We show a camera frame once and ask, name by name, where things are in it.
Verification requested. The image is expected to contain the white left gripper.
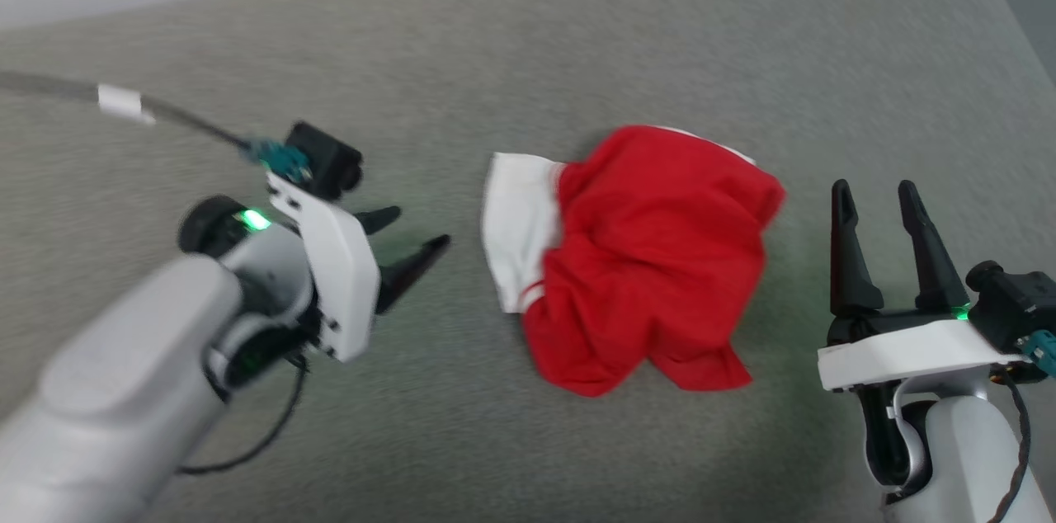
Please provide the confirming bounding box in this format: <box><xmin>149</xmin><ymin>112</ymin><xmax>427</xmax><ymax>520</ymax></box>
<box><xmin>266</xmin><ymin>174</ymin><xmax>453</xmax><ymax>364</ymax></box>

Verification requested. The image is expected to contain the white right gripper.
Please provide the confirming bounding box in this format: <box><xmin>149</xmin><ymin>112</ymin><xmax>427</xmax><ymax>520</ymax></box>
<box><xmin>817</xmin><ymin>179</ymin><xmax>1034</xmax><ymax>393</ymax></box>

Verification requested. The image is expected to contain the red and white garment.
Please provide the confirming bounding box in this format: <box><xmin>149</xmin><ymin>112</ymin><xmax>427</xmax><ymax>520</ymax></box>
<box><xmin>481</xmin><ymin>125</ymin><xmax>787</xmax><ymax>398</ymax></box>

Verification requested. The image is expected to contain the grey fabric sofa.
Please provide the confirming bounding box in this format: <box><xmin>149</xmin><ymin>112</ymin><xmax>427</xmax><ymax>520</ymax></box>
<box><xmin>0</xmin><ymin>0</ymin><xmax>1056</xmax><ymax>523</ymax></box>

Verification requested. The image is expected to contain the braided black cable teal plug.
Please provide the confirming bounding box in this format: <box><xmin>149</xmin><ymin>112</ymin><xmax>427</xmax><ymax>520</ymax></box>
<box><xmin>986</xmin><ymin>330</ymin><xmax>1056</xmax><ymax>523</ymax></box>

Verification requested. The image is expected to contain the thin black cable loop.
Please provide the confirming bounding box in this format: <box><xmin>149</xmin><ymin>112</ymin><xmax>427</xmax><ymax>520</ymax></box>
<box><xmin>176</xmin><ymin>354</ymin><xmax>311</xmax><ymax>476</ymax></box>

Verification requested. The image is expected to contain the grey cable with teal plug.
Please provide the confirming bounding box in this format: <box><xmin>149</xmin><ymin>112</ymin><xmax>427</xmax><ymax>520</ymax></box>
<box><xmin>0</xmin><ymin>70</ymin><xmax>315</xmax><ymax>182</ymax></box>

